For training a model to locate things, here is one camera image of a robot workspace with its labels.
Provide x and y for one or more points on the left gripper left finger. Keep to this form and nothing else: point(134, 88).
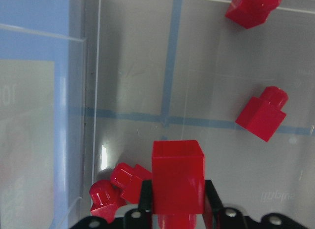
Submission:
point(146, 196)

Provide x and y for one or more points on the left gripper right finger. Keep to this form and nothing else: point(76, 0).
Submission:
point(212, 196)

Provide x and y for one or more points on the red block from tray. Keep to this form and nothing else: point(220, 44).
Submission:
point(178, 168)

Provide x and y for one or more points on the red block in box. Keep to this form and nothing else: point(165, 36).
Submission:
point(129, 180)
point(263, 115)
point(106, 200)
point(250, 13)

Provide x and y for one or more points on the clear plastic storage box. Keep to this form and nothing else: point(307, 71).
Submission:
point(179, 69)

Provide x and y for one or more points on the blue plastic tray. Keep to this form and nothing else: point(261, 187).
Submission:
point(42, 89)

